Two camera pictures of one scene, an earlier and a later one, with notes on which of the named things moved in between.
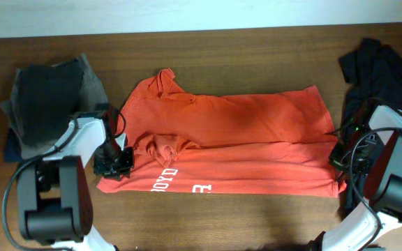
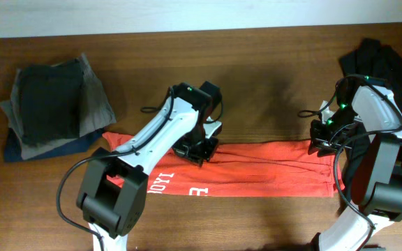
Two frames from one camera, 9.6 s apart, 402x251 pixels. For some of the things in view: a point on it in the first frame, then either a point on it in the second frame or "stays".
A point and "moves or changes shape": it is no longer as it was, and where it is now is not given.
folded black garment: x=51 y=99 stays
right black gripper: x=335 y=159 -> x=319 y=141
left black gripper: x=125 y=169 -> x=198 y=155
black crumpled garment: x=374 y=74 stays
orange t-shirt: x=273 y=143 moves or changes shape
